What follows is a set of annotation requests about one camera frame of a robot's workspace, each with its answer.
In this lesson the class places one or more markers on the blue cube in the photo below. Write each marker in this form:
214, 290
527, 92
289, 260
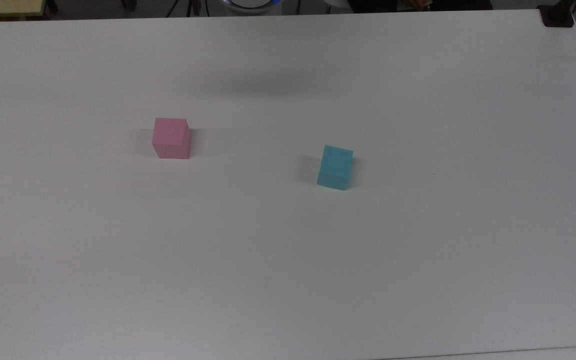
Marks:
335, 167

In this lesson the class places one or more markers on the pink cube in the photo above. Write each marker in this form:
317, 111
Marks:
170, 140

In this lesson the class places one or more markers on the dark tripod leg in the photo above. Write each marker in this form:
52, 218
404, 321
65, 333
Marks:
194, 7

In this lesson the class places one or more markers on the dark brown table clamp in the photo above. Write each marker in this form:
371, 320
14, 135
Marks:
557, 15

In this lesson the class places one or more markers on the light wooden board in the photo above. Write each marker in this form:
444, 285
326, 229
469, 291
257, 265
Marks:
5, 7

